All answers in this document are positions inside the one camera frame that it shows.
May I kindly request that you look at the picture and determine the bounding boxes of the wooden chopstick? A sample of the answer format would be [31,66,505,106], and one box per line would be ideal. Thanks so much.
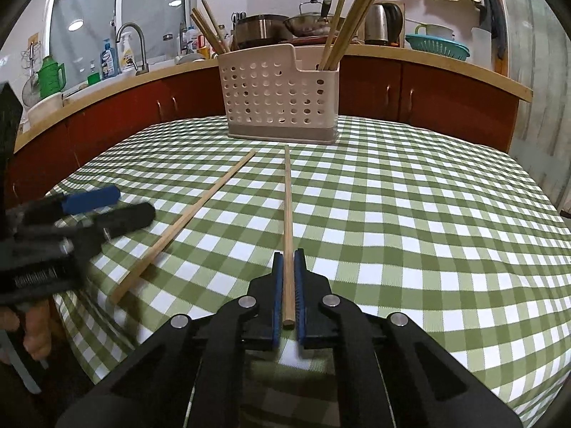
[190,11,226,55]
[201,0,230,53]
[342,0,375,52]
[324,0,364,70]
[282,145,295,328]
[191,7,228,54]
[324,0,374,71]
[327,0,375,71]
[109,150,257,304]
[318,0,345,71]

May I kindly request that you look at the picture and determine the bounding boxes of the red kitchen cabinets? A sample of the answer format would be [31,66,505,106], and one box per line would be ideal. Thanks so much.
[1,57,522,208]

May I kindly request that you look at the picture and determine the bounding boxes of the person's left hand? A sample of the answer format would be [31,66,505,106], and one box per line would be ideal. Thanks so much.
[0,300,51,361]

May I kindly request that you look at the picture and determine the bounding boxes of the green thermos jug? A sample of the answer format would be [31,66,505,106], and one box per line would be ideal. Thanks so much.
[38,55,67,100]

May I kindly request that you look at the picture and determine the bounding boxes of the green checkered tablecloth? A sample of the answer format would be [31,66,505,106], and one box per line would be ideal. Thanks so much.
[54,117,570,427]

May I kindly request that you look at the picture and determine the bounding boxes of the blue detergent bottle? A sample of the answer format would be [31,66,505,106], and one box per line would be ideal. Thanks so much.
[100,39,119,79]

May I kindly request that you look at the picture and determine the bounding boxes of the chrome sink faucet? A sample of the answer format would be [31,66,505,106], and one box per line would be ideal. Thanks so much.
[115,22,150,75]

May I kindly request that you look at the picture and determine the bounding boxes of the white spray bottle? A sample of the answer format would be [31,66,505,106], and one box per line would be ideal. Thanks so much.
[119,31,136,72]

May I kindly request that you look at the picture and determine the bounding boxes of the window with frosted glass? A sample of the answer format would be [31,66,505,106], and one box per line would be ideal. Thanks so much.
[44,0,197,89]

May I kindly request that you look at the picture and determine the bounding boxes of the beige perforated utensil holder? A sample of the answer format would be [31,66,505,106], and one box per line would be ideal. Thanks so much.
[218,44,340,144]

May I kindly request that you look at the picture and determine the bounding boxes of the dark metal pot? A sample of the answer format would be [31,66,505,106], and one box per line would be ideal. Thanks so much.
[233,14,293,49]

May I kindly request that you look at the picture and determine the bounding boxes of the steel wok with lid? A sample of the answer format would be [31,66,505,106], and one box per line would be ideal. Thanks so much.
[284,0,333,38]

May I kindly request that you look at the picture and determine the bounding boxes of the wooden countertop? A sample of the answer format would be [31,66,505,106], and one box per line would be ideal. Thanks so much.
[15,45,533,152]

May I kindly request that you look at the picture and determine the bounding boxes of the teal plastic colander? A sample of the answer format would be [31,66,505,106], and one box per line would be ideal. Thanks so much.
[405,34,470,61]

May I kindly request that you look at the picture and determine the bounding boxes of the white plastic jug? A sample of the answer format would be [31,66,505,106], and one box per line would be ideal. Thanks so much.
[471,27,492,70]

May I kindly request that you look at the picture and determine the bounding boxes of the white enamel bowl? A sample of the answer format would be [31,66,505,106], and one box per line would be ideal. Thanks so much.
[415,23,455,41]

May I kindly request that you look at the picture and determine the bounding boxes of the stainless electric kettle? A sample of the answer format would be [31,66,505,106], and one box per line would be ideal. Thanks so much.
[364,2,405,46]

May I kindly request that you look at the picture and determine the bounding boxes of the glass sliding door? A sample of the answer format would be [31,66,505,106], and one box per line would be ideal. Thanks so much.
[504,0,570,209]

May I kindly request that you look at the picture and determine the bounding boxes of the dark hanging cloth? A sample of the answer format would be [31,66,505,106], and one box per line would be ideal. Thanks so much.
[476,0,507,60]

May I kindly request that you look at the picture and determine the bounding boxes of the wooden cutting board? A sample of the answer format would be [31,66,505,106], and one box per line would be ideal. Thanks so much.
[375,2,405,47]

